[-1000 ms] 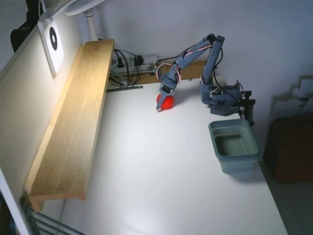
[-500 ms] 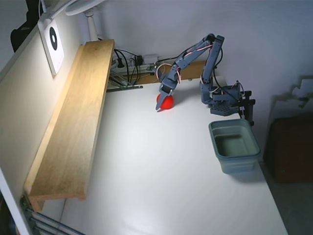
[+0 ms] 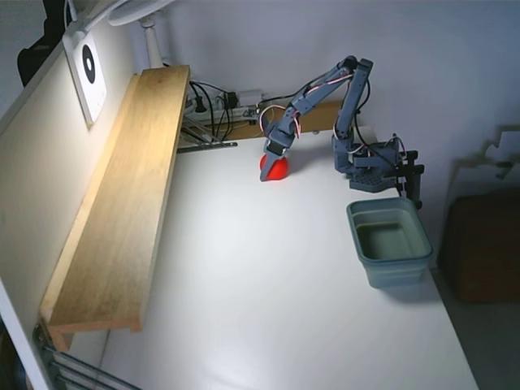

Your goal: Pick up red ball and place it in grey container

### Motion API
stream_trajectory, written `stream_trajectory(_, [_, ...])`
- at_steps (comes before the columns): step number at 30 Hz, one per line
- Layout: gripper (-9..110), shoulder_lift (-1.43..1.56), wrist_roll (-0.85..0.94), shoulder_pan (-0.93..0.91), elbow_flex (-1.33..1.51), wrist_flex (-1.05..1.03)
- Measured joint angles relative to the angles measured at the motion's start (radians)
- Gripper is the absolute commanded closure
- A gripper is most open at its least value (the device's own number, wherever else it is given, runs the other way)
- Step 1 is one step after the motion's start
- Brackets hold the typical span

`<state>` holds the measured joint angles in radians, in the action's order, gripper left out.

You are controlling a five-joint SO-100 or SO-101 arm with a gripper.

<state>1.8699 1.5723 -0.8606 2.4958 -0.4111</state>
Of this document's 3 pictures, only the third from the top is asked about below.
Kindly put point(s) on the blue-grey gripper body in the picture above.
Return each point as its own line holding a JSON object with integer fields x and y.
{"x": 275, "y": 151}

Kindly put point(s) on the blue-grey gripper finger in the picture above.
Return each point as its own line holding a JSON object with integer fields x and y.
{"x": 268, "y": 168}
{"x": 285, "y": 155}

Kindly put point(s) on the red ball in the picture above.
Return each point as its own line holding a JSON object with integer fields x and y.
{"x": 280, "y": 170}

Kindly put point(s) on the blue-grey robot arm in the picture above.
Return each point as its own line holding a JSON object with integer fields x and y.
{"x": 357, "y": 93}

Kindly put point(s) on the grey collapsible container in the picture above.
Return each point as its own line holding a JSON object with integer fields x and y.
{"x": 390, "y": 276}

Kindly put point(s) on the wooden back board strip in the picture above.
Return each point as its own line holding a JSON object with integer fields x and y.
{"x": 321, "y": 118}

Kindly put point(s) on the white power strip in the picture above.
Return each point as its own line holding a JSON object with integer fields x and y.
{"x": 248, "y": 97}

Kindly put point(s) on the black power adapter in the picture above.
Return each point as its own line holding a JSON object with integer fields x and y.
{"x": 231, "y": 99}

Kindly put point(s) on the aluminium shelf support rails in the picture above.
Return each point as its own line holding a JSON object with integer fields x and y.
{"x": 195, "y": 132}

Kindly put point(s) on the black power plug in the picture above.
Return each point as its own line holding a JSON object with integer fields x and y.
{"x": 199, "y": 106}

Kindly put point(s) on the black table clamp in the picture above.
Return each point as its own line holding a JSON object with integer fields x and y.
{"x": 414, "y": 183}

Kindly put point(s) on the long wooden shelf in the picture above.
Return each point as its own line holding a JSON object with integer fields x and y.
{"x": 122, "y": 203}

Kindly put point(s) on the white desk lamp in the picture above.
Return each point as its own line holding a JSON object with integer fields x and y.
{"x": 152, "y": 40}

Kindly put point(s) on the white panel with black circle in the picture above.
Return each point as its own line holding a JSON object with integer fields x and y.
{"x": 93, "y": 97}

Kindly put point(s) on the dark brown cabinet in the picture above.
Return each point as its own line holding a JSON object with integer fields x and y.
{"x": 483, "y": 252}

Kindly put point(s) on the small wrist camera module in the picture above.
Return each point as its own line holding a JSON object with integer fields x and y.
{"x": 252, "y": 113}

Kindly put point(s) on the dark metal bracket bar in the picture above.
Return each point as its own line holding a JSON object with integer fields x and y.
{"x": 207, "y": 147}

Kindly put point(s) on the aluminium frame rails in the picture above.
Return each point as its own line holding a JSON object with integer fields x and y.
{"x": 69, "y": 365}

